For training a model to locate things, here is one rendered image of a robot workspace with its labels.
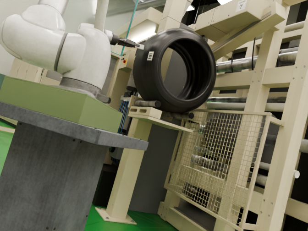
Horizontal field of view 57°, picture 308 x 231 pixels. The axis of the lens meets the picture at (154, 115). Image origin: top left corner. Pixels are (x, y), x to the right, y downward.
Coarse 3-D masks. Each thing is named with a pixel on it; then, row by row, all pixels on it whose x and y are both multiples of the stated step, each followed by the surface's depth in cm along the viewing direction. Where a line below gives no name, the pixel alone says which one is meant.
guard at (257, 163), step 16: (224, 112) 197; (240, 112) 184; (256, 112) 172; (224, 128) 194; (176, 144) 239; (240, 144) 177; (256, 160) 162; (256, 176) 160; (176, 192) 219; (224, 192) 177; (224, 208) 173; (240, 224) 159
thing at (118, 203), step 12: (168, 0) 236; (180, 0) 232; (168, 12) 229; (180, 12) 233; (168, 24) 228; (168, 48) 229; (168, 60) 230; (132, 120) 230; (132, 132) 223; (144, 132) 223; (132, 156) 220; (120, 168) 224; (132, 168) 220; (120, 180) 218; (132, 180) 221; (120, 192) 217; (132, 192) 222; (108, 204) 224; (120, 204) 217; (120, 216) 218
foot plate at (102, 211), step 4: (96, 208) 227; (100, 208) 228; (100, 212) 219; (104, 212) 222; (104, 216) 212; (108, 216) 214; (128, 216) 229; (104, 220) 205; (108, 220) 206; (112, 220) 208; (116, 220) 210; (120, 220) 212; (124, 220) 215; (128, 220) 218; (132, 220) 217; (136, 224) 216
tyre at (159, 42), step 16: (176, 32) 190; (192, 32) 198; (144, 48) 193; (160, 48) 185; (176, 48) 223; (192, 48) 222; (208, 48) 202; (144, 64) 186; (160, 64) 184; (192, 64) 230; (208, 64) 216; (144, 80) 188; (160, 80) 185; (192, 80) 230; (208, 80) 205; (144, 96) 201; (160, 96) 188; (176, 96) 227; (192, 96) 226; (208, 96) 206; (176, 112) 201
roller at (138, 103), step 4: (140, 100) 211; (144, 100) 204; (148, 100) 198; (152, 100) 193; (136, 104) 214; (140, 104) 207; (144, 104) 200; (148, 104) 194; (152, 104) 189; (156, 104) 185; (160, 104) 187
